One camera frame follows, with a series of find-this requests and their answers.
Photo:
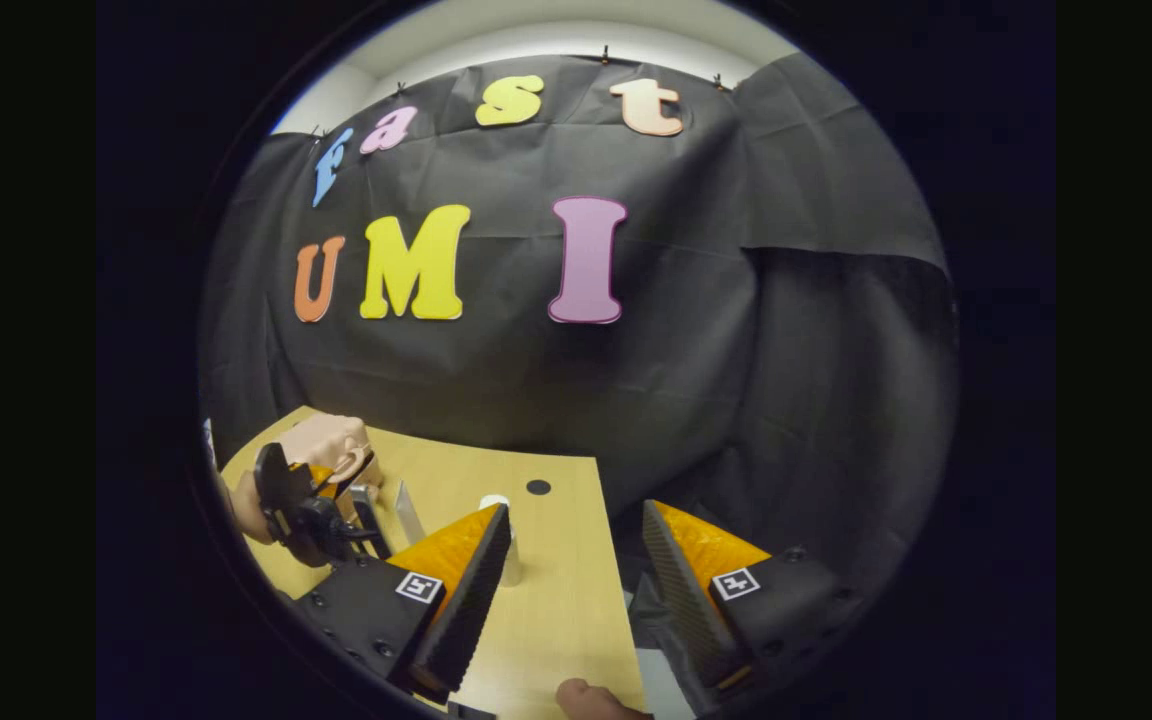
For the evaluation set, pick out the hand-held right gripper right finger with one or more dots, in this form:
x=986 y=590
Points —
x=681 y=600

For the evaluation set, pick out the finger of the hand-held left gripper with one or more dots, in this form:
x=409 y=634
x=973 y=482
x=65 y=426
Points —
x=371 y=525
x=336 y=478

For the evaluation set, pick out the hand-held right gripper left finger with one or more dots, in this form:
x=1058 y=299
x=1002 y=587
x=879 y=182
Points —
x=466 y=610

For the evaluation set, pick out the white pump bottle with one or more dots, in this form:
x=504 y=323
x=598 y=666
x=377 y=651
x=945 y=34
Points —
x=511 y=560

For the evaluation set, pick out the white and blue board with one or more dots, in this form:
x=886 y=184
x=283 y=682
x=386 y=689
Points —
x=206 y=440

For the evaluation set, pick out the round black table grommet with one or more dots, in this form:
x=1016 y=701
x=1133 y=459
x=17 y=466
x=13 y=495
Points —
x=538 y=487

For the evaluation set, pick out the black backdrop cloth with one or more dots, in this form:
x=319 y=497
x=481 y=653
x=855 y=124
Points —
x=636 y=400

